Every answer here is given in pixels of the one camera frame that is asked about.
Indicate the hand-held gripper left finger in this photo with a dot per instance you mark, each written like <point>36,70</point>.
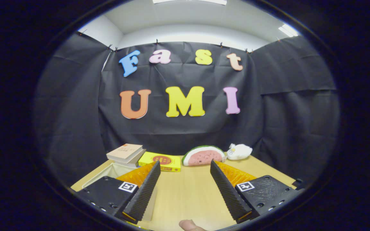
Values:
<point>146,192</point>

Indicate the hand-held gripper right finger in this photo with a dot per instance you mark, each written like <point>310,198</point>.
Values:
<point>226,192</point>

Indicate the white plush toy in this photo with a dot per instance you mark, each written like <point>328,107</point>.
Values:
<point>241,152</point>

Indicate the beige book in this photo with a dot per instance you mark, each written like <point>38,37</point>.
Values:
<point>124,151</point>

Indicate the grey book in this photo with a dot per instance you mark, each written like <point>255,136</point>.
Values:
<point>138,158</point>

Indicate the yellow book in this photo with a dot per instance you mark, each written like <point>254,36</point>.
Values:
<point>169,160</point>

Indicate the small ceiling light panel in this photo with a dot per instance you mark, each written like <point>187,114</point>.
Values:
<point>287,30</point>

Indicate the watermelon slice plush toy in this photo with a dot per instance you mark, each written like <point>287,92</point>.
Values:
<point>204,156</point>

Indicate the long ceiling light panel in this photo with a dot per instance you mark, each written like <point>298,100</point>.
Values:
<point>189,1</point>

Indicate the translucent white storage box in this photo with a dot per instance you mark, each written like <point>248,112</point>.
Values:
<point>106,171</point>

